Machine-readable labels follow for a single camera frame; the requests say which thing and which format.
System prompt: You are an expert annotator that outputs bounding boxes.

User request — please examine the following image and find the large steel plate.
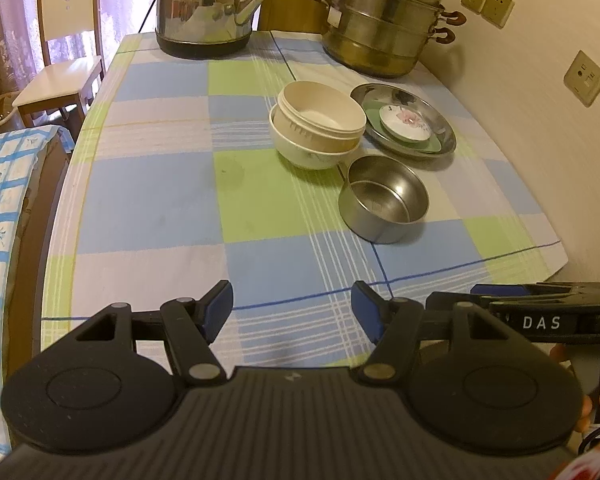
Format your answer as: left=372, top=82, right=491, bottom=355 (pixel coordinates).
left=350, top=83, right=457, bottom=159

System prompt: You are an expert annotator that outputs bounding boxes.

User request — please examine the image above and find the steel steamer pot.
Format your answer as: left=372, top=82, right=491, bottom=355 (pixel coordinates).
left=304, top=0, right=467, bottom=79

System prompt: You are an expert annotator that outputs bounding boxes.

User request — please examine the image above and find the cream plastic bowl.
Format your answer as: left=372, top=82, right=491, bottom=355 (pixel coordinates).
left=277, top=80, right=367, bottom=155

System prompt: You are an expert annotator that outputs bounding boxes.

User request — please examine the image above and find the checked tablecloth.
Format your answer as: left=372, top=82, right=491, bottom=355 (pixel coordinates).
left=40, top=30, right=568, bottom=367

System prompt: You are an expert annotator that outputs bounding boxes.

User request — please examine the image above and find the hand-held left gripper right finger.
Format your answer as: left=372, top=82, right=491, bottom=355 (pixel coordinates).
left=350, top=280, right=535, bottom=384

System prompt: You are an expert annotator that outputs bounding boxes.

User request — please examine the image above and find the small floral saucer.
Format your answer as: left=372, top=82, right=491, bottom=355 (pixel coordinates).
left=379, top=105, right=433, bottom=143

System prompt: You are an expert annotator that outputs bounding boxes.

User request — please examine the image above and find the steel bowl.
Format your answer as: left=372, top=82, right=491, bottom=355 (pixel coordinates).
left=338, top=155, right=430, bottom=245

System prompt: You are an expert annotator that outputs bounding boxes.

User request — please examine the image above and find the wooden chair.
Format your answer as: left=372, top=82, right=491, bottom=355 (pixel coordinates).
left=12, top=0, right=106, bottom=128

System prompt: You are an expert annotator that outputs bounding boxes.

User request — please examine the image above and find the large beige wall socket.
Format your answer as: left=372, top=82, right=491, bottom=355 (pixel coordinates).
left=563, top=50, right=600, bottom=108

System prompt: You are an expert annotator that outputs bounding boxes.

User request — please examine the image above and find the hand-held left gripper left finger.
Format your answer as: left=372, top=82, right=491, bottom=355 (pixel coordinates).
left=54, top=280, right=234, bottom=382

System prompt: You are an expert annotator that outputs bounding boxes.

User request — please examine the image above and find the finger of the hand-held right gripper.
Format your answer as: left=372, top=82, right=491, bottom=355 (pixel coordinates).
left=470, top=282, right=600, bottom=306
left=426, top=291, right=506, bottom=322

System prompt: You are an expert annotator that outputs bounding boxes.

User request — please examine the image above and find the blue white printed bedsheet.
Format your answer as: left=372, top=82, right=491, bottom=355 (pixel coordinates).
left=0, top=125, right=68, bottom=453

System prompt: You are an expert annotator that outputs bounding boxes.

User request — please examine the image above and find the white floral ceramic bowl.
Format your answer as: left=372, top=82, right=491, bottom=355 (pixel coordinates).
left=268, top=105, right=363, bottom=171

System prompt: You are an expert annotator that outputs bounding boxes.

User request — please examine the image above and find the steel kettle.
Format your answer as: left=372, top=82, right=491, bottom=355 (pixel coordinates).
left=155, top=0, right=277, bottom=59

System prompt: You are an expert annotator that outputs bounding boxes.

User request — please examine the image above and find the green square plate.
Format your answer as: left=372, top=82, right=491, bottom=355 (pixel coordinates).
left=364, top=101, right=443, bottom=153

